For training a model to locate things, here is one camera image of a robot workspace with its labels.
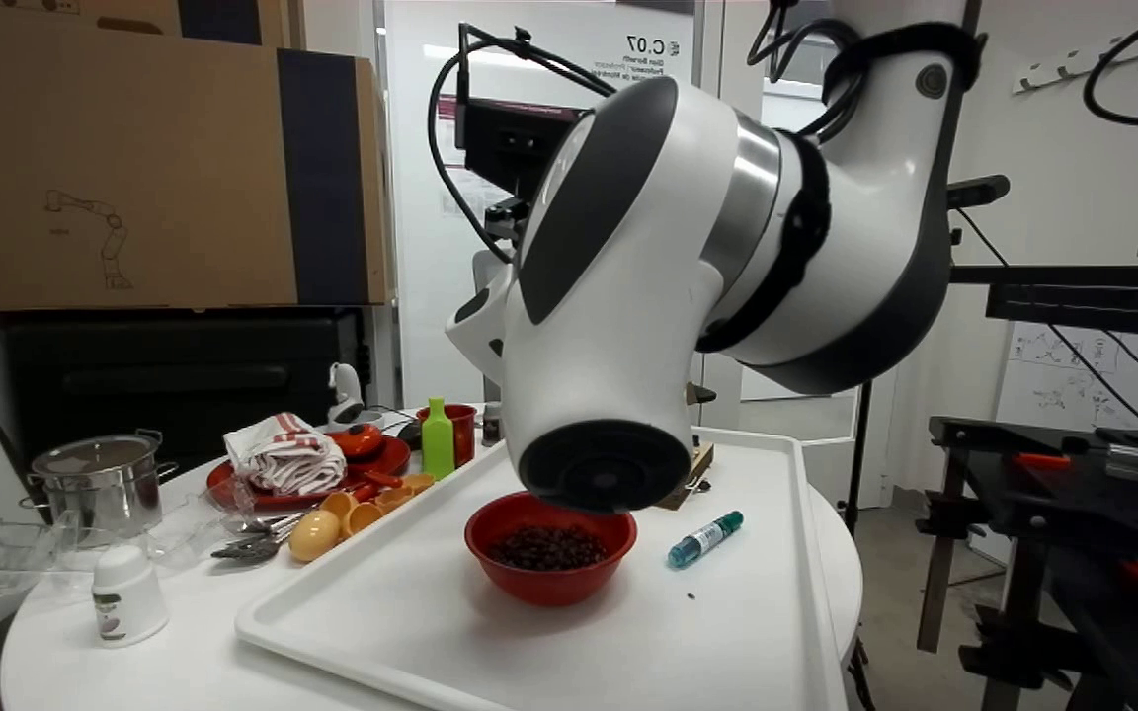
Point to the steel pot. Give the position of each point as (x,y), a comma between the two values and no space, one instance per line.
(101,493)

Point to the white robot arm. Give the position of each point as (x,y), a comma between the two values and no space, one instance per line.
(677,227)

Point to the white plastic tray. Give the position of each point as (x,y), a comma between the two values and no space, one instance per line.
(407,611)

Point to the white pill bottle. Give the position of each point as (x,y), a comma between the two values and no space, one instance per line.
(126,598)

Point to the red plate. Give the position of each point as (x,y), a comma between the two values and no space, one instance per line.
(367,465)

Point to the metal cutlery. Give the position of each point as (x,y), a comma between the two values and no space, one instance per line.
(257,543)

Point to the green plastic bottle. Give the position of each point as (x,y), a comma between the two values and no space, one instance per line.
(436,441)

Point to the red bowl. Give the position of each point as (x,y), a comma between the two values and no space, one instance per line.
(547,556)

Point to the green marker pen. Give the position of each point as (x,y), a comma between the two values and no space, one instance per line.
(703,539)

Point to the black camera on stand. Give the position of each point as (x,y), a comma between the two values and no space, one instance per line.
(977,190)

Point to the large cardboard box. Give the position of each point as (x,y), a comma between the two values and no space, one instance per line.
(146,173)

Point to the wooden switch board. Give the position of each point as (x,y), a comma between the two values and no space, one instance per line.
(693,479)

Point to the black cabinet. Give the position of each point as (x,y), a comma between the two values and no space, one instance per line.
(190,378)

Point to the white red cloth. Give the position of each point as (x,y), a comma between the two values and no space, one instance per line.
(286,454)

